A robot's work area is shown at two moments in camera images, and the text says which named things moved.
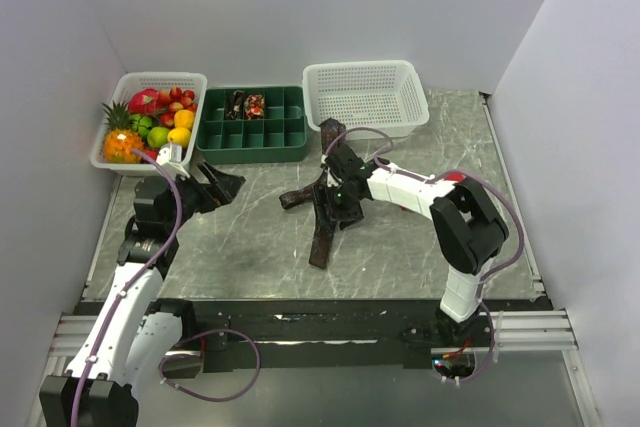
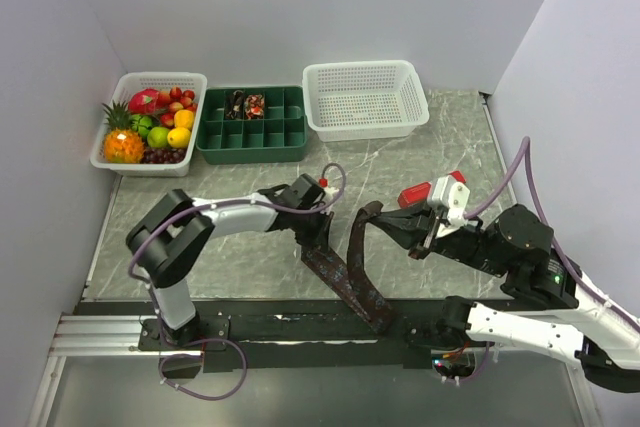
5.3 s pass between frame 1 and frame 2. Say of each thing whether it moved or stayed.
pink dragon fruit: stayed
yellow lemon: stayed
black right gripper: moved
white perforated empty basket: stayed
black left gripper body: moved
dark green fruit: stayed
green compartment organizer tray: stayed
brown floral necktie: moved
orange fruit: stayed
